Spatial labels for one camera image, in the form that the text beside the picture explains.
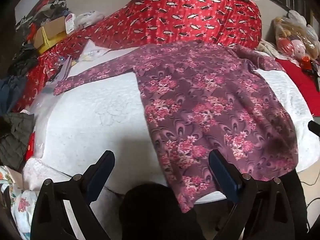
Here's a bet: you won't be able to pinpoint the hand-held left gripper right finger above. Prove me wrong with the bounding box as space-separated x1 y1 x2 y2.
209 149 300 240

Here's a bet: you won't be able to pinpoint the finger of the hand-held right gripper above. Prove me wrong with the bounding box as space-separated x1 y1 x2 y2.
308 120 320 137

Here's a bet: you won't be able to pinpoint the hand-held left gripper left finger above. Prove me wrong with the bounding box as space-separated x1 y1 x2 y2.
30 150 120 240

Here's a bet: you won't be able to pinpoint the purple floral long-sleeved shirt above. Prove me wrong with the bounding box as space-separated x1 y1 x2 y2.
54 40 299 213

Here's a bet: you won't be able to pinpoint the dark crumpled clothes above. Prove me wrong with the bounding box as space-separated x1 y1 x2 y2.
9 44 40 73

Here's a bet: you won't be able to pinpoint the pile of mixed clothes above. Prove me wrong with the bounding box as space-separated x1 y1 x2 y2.
15 0 72 38

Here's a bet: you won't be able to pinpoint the plain red cloth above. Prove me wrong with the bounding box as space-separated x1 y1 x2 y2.
275 57 320 117

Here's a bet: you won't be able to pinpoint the white quilted mattress cover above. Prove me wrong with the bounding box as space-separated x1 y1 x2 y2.
22 47 320 205

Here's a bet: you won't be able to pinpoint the person's dark trouser leg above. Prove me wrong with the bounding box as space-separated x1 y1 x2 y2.
282 169 310 240
119 183 204 240

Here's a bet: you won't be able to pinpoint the white cartoon print cloth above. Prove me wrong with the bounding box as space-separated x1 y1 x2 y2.
0 165 39 240

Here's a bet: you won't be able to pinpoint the dark quilted jacket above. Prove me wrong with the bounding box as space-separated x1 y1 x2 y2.
0 112 35 171

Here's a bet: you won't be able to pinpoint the clear bag of plush toys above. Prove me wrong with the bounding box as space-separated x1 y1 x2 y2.
272 10 320 61

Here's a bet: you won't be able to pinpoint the cream cloth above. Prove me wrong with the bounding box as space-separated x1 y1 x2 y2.
255 40 278 58

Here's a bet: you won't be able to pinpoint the loose white papers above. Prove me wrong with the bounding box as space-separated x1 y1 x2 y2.
49 55 78 83

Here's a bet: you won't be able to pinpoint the blue cloth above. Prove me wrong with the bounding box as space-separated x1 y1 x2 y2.
0 74 28 116

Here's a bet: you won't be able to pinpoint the clear plastic packet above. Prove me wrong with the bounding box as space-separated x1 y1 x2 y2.
79 40 112 62

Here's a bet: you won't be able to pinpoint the cardboard box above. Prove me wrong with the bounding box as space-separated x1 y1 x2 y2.
34 15 69 54

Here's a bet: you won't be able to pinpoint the red penguin print blanket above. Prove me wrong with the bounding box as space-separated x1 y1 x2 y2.
11 0 263 113

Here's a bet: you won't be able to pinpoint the red and white card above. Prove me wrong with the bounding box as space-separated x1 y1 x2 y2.
64 14 76 35

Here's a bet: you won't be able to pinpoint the white plastic bag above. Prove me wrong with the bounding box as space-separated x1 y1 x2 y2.
74 10 105 28

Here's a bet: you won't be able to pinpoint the thin black cable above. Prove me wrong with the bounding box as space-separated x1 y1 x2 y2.
299 177 320 208

